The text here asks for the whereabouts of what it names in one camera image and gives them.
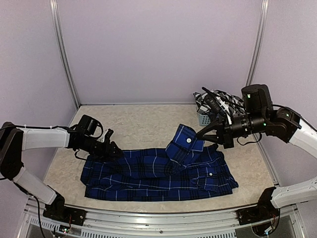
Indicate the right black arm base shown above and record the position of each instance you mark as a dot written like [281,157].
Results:
[263,210]

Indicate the front aluminium rail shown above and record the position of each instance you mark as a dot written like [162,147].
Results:
[100,223]

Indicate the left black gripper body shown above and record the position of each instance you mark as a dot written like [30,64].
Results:
[98,150]

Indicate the right aluminium frame post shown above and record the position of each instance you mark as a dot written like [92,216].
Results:
[258,42]

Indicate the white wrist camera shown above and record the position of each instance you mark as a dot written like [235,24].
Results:
[214,107]
[106,135]

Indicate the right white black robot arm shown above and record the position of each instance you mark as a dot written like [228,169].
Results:
[262,116]

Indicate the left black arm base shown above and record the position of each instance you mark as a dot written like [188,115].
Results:
[59,212]

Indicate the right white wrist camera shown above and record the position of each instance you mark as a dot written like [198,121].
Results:
[214,107]

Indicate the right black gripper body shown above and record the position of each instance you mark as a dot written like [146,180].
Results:
[228,138]

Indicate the black white checkered shirt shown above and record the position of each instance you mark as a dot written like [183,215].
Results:
[234,105]

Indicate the left aluminium frame post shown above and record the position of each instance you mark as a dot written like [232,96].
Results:
[63,54]

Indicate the aluminium frame post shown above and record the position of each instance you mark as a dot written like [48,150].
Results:
[63,54]
[258,42]

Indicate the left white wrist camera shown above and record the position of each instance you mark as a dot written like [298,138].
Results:
[106,135]

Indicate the blue plaid long sleeve shirt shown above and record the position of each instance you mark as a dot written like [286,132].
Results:
[186,169]

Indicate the light blue plastic basket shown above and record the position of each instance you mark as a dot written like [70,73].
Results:
[205,119]

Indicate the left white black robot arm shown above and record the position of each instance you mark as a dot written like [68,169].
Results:
[15,139]

